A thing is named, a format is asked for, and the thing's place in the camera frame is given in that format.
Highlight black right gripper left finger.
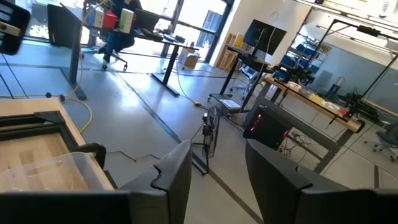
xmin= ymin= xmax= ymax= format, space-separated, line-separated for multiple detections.
xmin=119 ymin=139 xmax=193 ymax=224

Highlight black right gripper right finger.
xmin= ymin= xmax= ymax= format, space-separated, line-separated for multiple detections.
xmin=244 ymin=138 xmax=314 ymax=224

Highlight black computer tower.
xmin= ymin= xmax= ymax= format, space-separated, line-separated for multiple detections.
xmin=242 ymin=105 xmax=292 ymax=151

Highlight black floor fan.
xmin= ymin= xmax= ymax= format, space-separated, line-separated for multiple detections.
xmin=191 ymin=103 xmax=223 ymax=177

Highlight black base with white sheet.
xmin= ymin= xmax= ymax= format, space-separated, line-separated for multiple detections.
xmin=208 ymin=92 xmax=243 ymax=113

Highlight clear plastic bin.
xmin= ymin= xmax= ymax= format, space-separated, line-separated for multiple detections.
xmin=0 ymin=151 xmax=114 ymax=192

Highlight grey office chair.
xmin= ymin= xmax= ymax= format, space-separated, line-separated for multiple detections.
xmin=364 ymin=121 xmax=398 ymax=163

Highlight black office desk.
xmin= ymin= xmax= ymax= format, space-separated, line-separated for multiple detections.
xmin=133 ymin=26 xmax=200 ymax=97

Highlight brown cardboard box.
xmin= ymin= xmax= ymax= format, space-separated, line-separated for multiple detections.
xmin=183 ymin=52 xmax=200 ymax=69

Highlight wooden pallets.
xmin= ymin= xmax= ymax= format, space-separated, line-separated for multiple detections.
xmin=214 ymin=32 xmax=240 ymax=72

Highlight shelf with blue bins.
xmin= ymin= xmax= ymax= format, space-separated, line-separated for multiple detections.
xmin=279 ymin=29 xmax=332 ymax=83

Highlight black computer monitor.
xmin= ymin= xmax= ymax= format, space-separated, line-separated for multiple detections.
xmin=242 ymin=18 xmax=288 ymax=57

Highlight yellow container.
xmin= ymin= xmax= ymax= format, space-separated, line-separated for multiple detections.
xmin=233 ymin=32 xmax=246 ymax=50

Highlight person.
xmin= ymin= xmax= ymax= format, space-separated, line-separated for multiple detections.
xmin=97 ymin=0 xmax=144 ymax=65

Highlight red box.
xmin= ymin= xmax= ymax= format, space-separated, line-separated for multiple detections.
xmin=102 ymin=10 xmax=119 ymax=30

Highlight large window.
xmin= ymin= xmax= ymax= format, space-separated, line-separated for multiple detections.
xmin=14 ymin=0 xmax=234 ymax=63

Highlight blue and white box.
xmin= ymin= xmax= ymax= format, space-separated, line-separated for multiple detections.
xmin=88 ymin=4 xmax=105 ymax=29

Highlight black desk panel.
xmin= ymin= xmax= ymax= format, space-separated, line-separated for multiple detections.
xmin=46 ymin=2 xmax=88 ymax=101

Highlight black frame clamp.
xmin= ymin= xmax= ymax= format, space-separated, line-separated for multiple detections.
xmin=72 ymin=142 xmax=108 ymax=171

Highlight yellow floor cable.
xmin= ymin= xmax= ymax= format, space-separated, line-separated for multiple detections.
xmin=60 ymin=0 xmax=108 ymax=135

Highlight black gantry frame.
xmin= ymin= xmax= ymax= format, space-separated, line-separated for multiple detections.
xmin=312 ymin=17 xmax=398 ymax=106

